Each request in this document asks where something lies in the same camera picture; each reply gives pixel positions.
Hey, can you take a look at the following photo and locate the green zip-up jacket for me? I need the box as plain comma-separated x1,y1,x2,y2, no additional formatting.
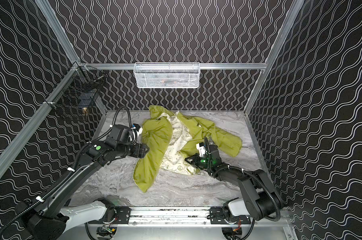
133,105,242,193

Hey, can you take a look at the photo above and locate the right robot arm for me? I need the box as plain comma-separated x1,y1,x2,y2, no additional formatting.
184,138,284,223

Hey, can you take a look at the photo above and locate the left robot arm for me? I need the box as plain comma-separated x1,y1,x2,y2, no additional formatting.
0,106,150,240

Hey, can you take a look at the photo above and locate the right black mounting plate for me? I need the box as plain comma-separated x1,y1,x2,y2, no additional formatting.
206,207,251,225

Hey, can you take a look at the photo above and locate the black mounting plate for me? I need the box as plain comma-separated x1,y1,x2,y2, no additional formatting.
206,207,251,225
89,207,131,225

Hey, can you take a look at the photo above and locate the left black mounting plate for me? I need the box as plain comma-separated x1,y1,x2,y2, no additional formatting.
89,207,131,225

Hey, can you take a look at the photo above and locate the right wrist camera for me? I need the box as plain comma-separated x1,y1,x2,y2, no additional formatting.
196,143,207,158

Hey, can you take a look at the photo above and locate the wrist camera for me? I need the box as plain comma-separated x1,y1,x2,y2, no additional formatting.
105,125,143,148
196,143,207,158

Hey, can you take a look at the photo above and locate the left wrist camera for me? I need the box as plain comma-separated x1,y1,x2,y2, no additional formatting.
105,125,143,148

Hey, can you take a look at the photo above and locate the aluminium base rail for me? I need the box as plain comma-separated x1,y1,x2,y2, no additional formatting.
48,206,289,227

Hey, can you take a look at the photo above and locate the white mesh wall basket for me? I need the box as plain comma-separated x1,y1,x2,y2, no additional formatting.
134,62,201,89

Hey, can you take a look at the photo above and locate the black wire wall basket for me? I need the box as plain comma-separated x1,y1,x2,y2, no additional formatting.
49,66,107,122

